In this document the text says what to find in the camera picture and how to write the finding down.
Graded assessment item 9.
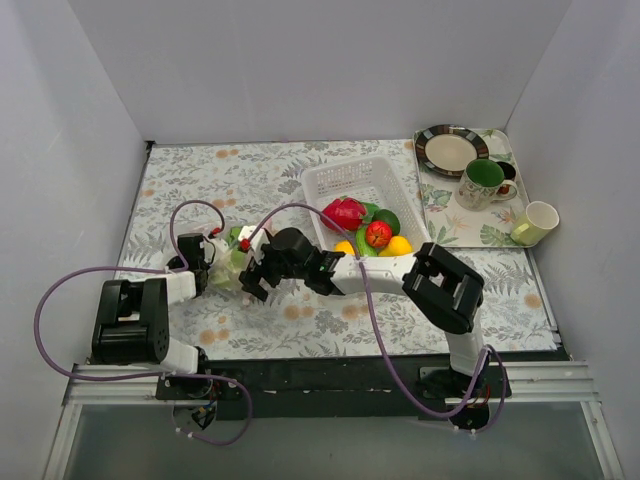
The yellow fake lemon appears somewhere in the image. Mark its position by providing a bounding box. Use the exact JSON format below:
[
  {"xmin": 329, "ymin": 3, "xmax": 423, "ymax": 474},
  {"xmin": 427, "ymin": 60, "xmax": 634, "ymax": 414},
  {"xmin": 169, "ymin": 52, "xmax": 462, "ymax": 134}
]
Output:
[{"xmin": 334, "ymin": 240, "xmax": 355, "ymax": 255}]

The red fake dragon fruit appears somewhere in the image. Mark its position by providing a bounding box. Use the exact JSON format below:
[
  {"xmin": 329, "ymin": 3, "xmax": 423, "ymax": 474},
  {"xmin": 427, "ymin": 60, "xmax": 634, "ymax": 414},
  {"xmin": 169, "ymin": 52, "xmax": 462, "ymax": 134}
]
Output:
[{"xmin": 321, "ymin": 197, "xmax": 367, "ymax": 232}]

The green fake bitter gourd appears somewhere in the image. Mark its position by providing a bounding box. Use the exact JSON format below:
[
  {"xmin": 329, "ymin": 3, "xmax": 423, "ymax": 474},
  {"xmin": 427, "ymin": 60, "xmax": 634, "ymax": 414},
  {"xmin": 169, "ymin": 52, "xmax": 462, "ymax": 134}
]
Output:
[{"xmin": 355, "ymin": 226, "xmax": 377, "ymax": 257}]

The small red fake fruit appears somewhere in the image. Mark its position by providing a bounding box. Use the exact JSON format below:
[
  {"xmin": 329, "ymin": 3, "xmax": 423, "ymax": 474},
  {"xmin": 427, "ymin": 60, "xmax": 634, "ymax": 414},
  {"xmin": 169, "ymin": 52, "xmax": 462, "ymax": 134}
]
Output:
[{"xmin": 365, "ymin": 221, "xmax": 393, "ymax": 249}]

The green fake avocado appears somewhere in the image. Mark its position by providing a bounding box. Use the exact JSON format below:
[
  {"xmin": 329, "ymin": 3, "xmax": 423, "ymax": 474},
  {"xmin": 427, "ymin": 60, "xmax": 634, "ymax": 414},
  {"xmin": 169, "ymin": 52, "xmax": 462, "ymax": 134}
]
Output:
[{"xmin": 362, "ymin": 202, "xmax": 401, "ymax": 235}]

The clear zip top bag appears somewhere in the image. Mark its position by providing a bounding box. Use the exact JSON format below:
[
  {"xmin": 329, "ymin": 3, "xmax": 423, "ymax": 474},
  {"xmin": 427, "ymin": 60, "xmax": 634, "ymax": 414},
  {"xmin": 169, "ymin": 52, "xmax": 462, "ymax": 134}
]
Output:
[{"xmin": 177, "ymin": 226, "xmax": 250, "ymax": 306}]

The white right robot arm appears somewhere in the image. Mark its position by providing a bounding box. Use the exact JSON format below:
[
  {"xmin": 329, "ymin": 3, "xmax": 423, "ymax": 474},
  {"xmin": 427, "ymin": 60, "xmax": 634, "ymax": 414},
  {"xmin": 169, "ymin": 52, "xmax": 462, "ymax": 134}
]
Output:
[{"xmin": 239, "ymin": 226, "xmax": 489, "ymax": 398}]

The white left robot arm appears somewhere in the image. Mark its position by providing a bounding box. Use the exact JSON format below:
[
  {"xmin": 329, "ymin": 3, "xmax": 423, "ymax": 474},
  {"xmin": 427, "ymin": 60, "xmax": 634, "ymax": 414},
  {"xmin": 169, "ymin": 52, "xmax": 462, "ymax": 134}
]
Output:
[{"xmin": 91, "ymin": 233, "xmax": 216, "ymax": 400}]

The white fake cauliflower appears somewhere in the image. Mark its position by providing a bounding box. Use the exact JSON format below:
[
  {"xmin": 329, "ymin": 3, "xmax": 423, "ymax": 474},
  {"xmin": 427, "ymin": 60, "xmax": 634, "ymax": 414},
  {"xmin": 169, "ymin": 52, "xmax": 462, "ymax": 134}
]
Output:
[{"xmin": 208, "ymin": 226, "xmax": 246, "ymax": 292}]

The floral patterned table mat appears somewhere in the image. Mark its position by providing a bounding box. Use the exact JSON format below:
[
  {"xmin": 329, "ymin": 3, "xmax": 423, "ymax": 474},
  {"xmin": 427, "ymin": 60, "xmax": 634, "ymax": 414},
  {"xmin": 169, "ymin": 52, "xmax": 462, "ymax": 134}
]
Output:
[{"xmin": 121, "ymin": 139, "xmax": 560, "ymax": 359}]

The white plastic mesh basket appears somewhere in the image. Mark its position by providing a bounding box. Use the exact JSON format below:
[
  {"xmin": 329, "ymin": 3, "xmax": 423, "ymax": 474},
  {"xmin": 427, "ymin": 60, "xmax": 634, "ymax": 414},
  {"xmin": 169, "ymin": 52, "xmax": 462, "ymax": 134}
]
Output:
[{"xmin": 301, "ymin": 156, "xmax": 431, "ymax": 250}]

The floral leaf pattern tray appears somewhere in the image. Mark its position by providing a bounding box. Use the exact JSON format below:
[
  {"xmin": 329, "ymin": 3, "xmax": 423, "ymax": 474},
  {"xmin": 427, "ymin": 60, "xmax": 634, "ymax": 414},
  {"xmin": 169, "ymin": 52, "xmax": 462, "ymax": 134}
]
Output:
[{"xmin": 413, "ymin": 124, "xmax": 528, "ymax": 248}]

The striped rim ceramic plate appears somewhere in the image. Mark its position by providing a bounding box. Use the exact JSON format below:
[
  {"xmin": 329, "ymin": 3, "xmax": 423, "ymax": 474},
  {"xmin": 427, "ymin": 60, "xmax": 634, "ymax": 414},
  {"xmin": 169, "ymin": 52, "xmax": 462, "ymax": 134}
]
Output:
[{"xmin": 413, "ymin": 124, "xmax": 489, "ymax": 178}]

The floral mug green inside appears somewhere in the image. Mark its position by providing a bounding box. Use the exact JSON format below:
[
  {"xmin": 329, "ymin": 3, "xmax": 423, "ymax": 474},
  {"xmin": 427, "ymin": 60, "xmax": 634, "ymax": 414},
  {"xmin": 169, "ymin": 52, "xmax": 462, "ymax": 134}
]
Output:
[{"xmin": 454, "ymin": 159, "xmax": 519, "ymax": 212}]

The small dark cup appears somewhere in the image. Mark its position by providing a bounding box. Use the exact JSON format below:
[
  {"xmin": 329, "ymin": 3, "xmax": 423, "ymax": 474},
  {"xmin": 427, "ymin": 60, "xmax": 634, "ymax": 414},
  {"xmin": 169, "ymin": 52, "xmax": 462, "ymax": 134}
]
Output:
[{"xmin": 496, "ymin": 161, "xmax": 517, "ymax": 181}]

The pale green cup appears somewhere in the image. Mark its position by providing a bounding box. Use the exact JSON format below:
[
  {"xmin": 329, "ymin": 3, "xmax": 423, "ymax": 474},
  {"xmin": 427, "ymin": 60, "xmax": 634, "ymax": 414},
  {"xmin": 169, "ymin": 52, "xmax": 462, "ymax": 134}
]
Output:
[{"xmin": 510, "ymin": 201, "xmax": 560, "ymax": 247}]

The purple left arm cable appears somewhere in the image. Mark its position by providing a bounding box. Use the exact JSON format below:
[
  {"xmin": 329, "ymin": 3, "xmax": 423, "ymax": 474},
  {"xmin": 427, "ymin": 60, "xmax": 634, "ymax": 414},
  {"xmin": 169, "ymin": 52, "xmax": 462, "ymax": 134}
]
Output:
[{"xmin": 33, "ymin": 199, "xmax": 254, "ymax": 447}]

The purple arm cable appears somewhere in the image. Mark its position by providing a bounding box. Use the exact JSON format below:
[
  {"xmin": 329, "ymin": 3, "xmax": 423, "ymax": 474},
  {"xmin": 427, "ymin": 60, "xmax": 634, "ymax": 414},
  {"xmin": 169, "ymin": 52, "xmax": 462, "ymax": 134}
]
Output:
[
  {"xmin": 33, "ymin": 199, "xmax": 254, "ymax": 447},
  {"xmin": 247, "ymin": 202, "xmax": 511, "ymax": 434}
]

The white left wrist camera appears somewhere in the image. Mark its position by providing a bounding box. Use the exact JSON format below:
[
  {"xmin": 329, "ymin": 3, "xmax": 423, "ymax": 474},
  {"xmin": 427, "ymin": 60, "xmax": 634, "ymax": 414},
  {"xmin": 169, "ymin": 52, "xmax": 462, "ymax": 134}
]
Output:
[{"xmin": 203, "ymin": 237, "xmax": 229, "ymax": 263}]

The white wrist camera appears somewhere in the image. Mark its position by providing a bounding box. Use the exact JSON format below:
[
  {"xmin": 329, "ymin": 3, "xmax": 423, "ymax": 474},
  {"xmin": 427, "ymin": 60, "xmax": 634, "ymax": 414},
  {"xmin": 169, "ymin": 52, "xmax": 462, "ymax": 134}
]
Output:
[
  {"xmin": 238, "ymin": 226, "xmax": 270, "ymax": 264},
  {"xmin": 203, "ymin": 237, "xmax": 229, "ymax": 263}
]

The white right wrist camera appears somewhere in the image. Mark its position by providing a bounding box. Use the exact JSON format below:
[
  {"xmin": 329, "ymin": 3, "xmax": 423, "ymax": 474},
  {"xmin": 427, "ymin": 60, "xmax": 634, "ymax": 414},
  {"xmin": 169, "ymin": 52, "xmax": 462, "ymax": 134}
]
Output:
[{"xmin": 238, "ymin": 226, "xmax": 270, "ymax": 264}]

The aluminium frame rail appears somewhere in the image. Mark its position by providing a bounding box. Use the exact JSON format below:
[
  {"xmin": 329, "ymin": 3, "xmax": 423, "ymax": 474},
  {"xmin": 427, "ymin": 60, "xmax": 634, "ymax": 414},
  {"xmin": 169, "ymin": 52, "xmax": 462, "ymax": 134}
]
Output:
[{"xmin": 65, "ymin": 357, "xmax": 600, "ymax": 404}]

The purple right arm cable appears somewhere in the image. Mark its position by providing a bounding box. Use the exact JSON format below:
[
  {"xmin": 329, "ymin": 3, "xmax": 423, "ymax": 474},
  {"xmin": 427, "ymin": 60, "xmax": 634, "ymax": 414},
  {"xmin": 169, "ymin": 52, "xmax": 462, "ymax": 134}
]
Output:
[{"xmin": 247, "ymin": 202, "xmax": 511, "ymax": 434}]

